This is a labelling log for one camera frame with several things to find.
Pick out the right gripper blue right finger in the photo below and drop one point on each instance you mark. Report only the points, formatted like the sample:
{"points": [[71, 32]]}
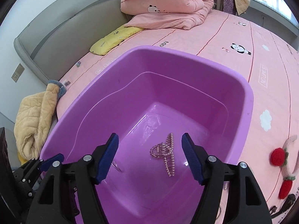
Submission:
{"points": [[196, 157]]}

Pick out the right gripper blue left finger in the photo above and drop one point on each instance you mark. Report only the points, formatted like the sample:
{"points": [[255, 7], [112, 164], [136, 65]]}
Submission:
{"points": [[103, 156]]}

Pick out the pearl hair claw clip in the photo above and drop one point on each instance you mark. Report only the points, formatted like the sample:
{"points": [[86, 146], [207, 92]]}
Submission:
{"points": [[165, 151]]}

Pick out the yellow quilted blanket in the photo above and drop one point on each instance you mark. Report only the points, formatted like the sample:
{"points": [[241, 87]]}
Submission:
{"points": [[34, 119]]}

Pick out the purple plastic basin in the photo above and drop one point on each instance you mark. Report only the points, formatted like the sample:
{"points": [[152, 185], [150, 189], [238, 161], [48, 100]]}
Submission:
{"points": [[144, 95]]}

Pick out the pink bed sheet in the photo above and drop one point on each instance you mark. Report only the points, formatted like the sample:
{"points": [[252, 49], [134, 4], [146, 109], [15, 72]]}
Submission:
{"points": [[267, 62]]}

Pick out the grey upholstered headboard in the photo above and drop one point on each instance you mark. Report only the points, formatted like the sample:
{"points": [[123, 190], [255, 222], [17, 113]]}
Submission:
{"points": [[64, 32]]}

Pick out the yellow pillow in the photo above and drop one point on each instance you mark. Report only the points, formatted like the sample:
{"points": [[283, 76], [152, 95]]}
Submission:
{"points": [[113, 39]]}

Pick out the folded pink quilt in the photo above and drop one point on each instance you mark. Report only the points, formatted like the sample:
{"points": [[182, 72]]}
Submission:
{"points": [[158, 14]]}

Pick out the wall switch plate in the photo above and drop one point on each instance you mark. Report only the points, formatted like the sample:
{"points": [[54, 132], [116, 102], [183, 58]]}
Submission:
{"points": [[17, 73]]}

